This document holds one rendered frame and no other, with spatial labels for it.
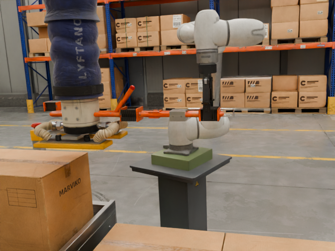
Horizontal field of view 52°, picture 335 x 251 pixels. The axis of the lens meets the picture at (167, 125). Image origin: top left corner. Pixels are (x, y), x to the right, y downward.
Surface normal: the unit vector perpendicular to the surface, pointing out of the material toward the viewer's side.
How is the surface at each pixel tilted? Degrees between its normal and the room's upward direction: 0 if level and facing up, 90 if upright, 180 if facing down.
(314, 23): 85
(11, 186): 90
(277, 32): 89
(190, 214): 90
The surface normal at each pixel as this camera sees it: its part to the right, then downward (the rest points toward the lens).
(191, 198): 0.80, 0.08
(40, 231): -0.28, 0.20
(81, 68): 0.56, -0.14
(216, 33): 0.18, 0.22
